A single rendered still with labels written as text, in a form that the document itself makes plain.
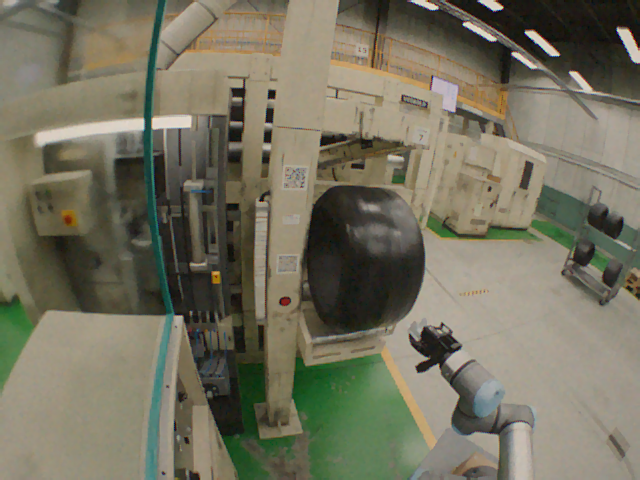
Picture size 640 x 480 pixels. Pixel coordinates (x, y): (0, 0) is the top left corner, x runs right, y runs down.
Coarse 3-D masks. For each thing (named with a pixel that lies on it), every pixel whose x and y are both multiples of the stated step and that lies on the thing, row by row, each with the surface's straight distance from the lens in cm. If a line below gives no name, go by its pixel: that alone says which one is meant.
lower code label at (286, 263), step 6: (282, 258) 89; (288, 258) 89; (294, 258) 90; (282, 264) 90; (288, 264) 90; (294, 264) 91; (276, 270) 91; (282, 270) 91; (288, 270) 92; (294, 270) 92
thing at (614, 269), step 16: (592, 192) 610; (592, 208) 608; (592, 224) 612; (608, 224) 591; (576, 240) 617; (576, 256) 615; (592, 256) 654; (576, 272) 627; (608, 272) 587; (624, 272) 637
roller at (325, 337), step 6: (372, 330) 116; (378, 330) 117; (384, 330) 119; (312, 336) 106; (318, 336) 107; (324, 336) 108; (330, 336) 108; (336, 336) 109; (342, 336) 110; (348, 336) 111; (354, 336) 112; (360, 336) 114; (366, 336) 116; (318, 342) 107; (324, 342) 109
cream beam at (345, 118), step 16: (336, 112) 108; (352, 112) 111; (368, 112) 114; (384, 112) 117; (400, 112) 122; (336, 128) 109; (352, 128) 111; (368, 128) 114; (384, 128) 118; (400, 128) 122; (432, 128) 133; (400, 144) 123; (416, 144) 128
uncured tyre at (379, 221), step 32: (352, 192) 91; (384, 192) 98; (320, 224) 127; (352, 224) 82; (384, 224) 84; (416, 224) 92; (320, 256) 131; (352, 256) 80; (384, 256) 81; (416, 256) 88; (320, 288) 128; (352, 288) 82; (384, 288) 83; (416, 288) 91; (352, 320) 89; (384, 320) 95
